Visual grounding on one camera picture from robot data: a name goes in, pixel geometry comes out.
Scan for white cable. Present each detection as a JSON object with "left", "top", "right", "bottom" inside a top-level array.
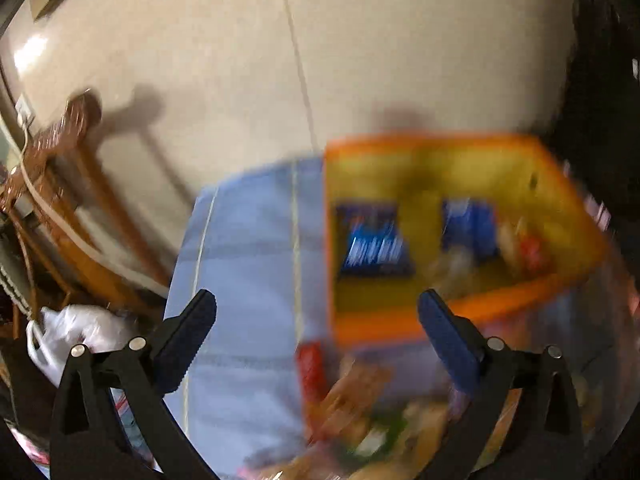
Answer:
[{"left": 17, "top": 110, "right": 168, "bottom": 296}]

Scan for white plastic bag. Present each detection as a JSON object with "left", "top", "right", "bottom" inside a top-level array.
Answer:
[{"left": 26, "top": 305, "right": 146, "bottom": 386}]

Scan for assorted snack packets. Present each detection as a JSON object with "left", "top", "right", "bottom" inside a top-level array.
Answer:
[{"left": 297, "top": 342, "right": 591, "bottom": 480}]

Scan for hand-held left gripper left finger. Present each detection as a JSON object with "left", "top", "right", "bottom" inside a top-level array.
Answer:
[{"left": 50, "top": 289, "right": 221, "bottom": 480}]

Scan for dark carved headboard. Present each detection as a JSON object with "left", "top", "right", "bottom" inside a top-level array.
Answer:
[{"left": 542, "top": 0, "right": 640, "bottom": 241}]

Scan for blue checked bed sheet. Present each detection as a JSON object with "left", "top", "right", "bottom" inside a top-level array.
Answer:
[{"left": 165, "top": 157, "right": 623, "bottom": 480}]

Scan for orange cardboard box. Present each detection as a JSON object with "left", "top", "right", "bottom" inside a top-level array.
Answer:
[{"left": 324, "top": 132, "right": 612, "bottom": 347}]

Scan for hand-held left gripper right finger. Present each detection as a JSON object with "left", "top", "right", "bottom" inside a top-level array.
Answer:
[{"left": 417, "top": 289, "right": 586, "bottom": 480}]

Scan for wooden chair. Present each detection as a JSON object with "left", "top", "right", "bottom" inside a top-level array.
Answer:
[{"left": 0, "top": 87, "right": 172, "bottom": 321}]

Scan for blue snack packet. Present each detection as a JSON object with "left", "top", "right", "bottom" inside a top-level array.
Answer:
[
  {"left": 337, "top": 203, "right": 416, "bottom": 281},
  {"left": 441, "top": 199, "right": 501, "bottom": 263}
]

